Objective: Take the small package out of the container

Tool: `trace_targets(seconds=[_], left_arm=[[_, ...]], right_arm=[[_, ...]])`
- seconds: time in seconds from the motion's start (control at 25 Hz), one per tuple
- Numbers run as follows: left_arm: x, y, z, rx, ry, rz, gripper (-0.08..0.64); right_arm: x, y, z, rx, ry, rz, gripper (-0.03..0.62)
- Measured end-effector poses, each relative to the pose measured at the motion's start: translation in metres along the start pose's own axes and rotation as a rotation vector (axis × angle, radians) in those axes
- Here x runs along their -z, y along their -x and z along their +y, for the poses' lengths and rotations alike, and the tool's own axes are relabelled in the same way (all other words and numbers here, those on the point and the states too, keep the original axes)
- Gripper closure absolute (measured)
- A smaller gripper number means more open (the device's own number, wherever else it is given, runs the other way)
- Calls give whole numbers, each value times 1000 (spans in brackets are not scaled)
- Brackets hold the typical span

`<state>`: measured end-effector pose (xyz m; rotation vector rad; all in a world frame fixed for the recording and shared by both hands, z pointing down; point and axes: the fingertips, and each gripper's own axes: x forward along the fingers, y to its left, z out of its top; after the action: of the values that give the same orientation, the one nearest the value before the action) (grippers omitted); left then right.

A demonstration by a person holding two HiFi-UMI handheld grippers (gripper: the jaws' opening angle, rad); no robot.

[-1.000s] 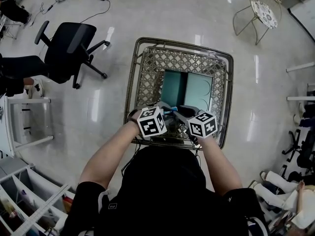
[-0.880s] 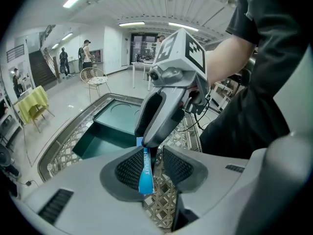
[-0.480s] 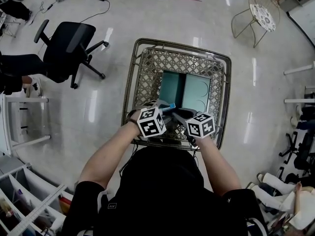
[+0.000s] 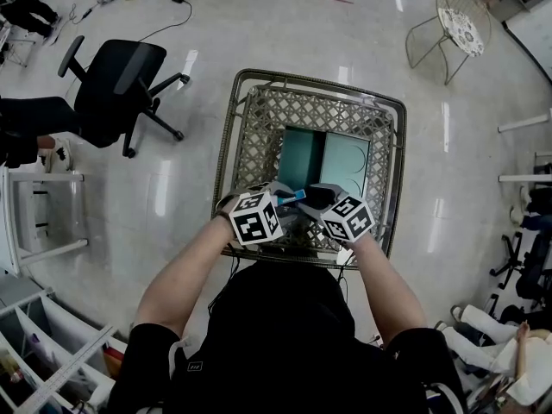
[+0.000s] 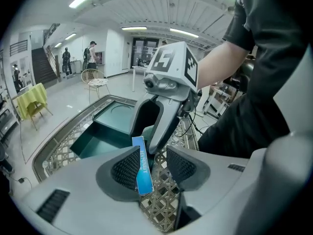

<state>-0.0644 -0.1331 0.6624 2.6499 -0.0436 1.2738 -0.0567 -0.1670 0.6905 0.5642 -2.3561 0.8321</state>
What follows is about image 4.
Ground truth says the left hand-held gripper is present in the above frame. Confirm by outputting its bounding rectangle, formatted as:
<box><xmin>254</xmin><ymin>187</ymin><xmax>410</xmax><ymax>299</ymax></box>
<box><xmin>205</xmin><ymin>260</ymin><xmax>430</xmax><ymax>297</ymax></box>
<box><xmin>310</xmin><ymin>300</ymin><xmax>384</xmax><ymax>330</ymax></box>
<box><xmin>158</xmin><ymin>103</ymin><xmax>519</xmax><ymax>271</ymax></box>
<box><xmin>216</xmin><ymin>181</ymin><xmax>303</xmax><ymax>248</ymax></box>

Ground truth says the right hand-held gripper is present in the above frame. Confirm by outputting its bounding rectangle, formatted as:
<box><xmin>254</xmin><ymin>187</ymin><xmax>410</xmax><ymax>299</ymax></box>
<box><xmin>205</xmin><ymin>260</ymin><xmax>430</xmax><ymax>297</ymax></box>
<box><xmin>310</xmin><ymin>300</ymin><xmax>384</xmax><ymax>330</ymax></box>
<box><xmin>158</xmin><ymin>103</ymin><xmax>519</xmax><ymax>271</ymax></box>
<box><xmin>297</xmin><ymin>182</ymin><xmax>375</xmax><ymax>243</ymax></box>

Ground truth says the teal and black box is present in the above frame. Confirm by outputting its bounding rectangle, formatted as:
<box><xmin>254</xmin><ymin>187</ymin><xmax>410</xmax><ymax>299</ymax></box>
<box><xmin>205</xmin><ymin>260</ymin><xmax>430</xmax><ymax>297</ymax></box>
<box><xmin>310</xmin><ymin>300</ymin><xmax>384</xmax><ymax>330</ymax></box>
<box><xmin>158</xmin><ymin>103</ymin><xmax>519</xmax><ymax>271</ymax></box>
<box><xmin>275</xmin><ymin>125</ymin><xmax>373</xmax><ymax>202</ymax></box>

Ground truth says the person's right forearm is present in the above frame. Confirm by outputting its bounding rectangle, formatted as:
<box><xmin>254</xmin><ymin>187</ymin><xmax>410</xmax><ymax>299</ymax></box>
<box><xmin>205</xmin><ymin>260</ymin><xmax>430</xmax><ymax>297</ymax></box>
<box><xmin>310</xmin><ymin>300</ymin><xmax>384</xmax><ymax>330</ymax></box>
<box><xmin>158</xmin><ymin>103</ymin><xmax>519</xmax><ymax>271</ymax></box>
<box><xmin>342</xmin><ymin>233</ymin><xmax>429</xmax><ymax>347</ymax></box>

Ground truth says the person's left forearm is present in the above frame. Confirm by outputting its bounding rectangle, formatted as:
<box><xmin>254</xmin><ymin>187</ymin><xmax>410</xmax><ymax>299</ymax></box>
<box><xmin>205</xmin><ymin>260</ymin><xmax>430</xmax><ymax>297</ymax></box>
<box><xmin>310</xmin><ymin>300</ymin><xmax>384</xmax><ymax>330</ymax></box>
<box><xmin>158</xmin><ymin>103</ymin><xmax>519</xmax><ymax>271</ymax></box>
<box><xmin>135</xmin><ymin>217</ymin><xmax>236</xmax><ymax>340</ymax></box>

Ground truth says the wicker glass-top table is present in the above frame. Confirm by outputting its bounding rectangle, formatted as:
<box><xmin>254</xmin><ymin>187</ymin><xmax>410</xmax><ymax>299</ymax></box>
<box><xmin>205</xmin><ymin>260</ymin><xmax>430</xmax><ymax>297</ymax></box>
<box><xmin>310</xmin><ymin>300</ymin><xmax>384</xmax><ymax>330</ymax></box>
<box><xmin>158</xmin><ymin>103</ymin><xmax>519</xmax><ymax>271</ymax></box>
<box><xmin>210</xmin><ymin>67</ymin><xmax>409</xmax><ymax>271</ymax></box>

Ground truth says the person's black shirt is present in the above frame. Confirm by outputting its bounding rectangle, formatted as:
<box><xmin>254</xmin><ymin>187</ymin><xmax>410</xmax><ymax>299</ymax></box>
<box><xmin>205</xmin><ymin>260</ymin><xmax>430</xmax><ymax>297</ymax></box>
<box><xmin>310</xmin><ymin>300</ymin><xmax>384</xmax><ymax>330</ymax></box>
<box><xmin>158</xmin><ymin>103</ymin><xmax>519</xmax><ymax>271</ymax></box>
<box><xmin>107</xmin><ymin>259</ymin><xmax>469</xmax><ymax>414</ymax></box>

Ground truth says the black office chair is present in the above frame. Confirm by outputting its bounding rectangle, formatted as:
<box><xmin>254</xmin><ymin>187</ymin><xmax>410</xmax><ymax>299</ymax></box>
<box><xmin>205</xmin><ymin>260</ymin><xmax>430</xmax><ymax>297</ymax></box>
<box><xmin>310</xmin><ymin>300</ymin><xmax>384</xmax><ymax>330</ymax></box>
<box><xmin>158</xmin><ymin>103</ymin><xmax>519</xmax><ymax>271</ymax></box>
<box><xmin>57</xmin><ymin>34</ymin><xmax>191</xmax><ymax>160</ymax></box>

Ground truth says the white desk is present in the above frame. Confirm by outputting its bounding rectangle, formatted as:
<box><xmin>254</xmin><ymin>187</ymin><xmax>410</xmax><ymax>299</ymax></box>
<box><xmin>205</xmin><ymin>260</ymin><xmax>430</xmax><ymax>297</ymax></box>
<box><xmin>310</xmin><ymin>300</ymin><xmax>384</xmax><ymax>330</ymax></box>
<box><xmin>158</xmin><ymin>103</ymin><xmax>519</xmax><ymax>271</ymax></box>
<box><xmin>497</xmin><ymin>108</ymin><xmax>552</xmax><ymax>185</ymax></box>

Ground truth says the black swivel chair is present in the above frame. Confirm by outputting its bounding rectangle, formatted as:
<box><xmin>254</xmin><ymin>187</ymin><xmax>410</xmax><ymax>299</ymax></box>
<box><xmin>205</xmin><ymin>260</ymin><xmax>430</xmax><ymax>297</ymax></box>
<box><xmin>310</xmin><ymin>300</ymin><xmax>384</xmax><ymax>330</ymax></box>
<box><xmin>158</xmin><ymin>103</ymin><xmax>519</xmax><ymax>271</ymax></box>
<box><xmin>489</xmin><ymin>230</ymin><xmax>552</xmax><ymax>314</ymax></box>

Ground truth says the white shelving unit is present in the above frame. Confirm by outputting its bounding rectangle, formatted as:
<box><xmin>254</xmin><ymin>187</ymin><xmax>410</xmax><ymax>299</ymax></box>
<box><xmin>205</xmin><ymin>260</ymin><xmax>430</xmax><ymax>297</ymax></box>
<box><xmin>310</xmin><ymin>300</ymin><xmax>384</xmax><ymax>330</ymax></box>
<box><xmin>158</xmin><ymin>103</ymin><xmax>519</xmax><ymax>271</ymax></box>
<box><xmin>0</xmin><ymin>285</ymin><xmax>130</xmax><ymax>414</ymax></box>

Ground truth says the white black-edged table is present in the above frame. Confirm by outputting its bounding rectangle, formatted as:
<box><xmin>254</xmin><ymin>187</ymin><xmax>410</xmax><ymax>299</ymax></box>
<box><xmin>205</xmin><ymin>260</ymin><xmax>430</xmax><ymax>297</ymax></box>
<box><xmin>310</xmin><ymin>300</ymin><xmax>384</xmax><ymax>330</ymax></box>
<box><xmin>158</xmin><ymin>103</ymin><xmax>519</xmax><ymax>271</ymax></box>
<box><xmin>502</xmin><ymin>0</ymin><xmax>552</xmax><ymax>84</ymax></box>

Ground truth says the wire chair with floral cushion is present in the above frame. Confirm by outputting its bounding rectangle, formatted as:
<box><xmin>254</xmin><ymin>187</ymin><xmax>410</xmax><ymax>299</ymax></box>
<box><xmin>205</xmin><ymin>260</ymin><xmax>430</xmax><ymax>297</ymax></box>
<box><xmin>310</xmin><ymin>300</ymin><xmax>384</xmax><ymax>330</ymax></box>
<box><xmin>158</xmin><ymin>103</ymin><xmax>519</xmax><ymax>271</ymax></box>
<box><xmin>405</xmin><ymin>0</ymin><xmax>492</xmax><ymax>86</ymax></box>

